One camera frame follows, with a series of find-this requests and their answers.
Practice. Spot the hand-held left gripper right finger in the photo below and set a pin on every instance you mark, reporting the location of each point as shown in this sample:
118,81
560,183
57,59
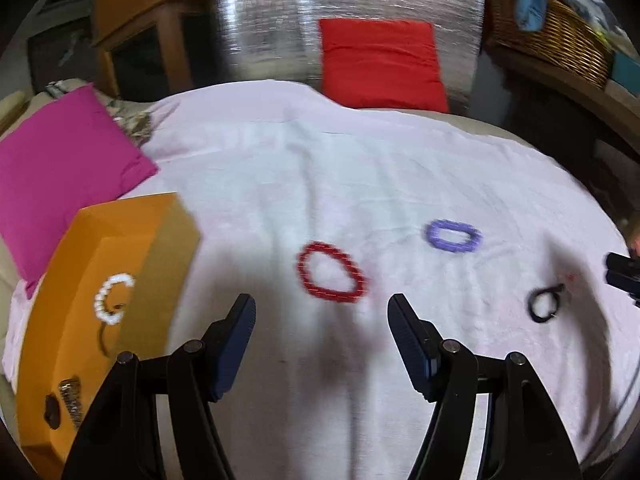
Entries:
407,345

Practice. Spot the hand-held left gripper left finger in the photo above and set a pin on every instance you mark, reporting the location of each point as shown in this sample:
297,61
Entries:
235,350

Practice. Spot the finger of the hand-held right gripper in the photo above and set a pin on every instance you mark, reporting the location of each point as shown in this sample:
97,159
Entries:
622,270

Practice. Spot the orange cardboard box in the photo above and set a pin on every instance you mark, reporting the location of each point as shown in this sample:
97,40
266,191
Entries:
85,240

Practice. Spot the thin metal bangle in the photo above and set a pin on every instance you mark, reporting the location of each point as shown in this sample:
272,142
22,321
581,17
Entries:
101,342

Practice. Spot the silver metal watch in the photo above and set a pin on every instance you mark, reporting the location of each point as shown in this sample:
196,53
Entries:
70,396

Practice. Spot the wooden shelf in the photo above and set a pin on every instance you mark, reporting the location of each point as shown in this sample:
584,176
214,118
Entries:
575,95

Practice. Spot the black scrunchie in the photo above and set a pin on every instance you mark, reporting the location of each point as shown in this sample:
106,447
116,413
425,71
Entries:
51,410

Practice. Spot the teal box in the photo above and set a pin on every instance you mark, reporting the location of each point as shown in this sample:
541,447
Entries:
627,72

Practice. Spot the wicker basket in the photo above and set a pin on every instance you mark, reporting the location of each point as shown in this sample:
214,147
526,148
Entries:
565,35

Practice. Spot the patterned brown cloth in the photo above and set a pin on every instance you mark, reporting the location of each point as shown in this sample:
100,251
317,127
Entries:
131,122

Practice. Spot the magenta pillow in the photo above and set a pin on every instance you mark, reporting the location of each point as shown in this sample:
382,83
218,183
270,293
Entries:
60,160

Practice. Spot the red pillow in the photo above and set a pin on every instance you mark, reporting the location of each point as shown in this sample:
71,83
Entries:
380,60

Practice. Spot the silver foil panel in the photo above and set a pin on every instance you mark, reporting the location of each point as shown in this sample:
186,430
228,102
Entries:
260,20

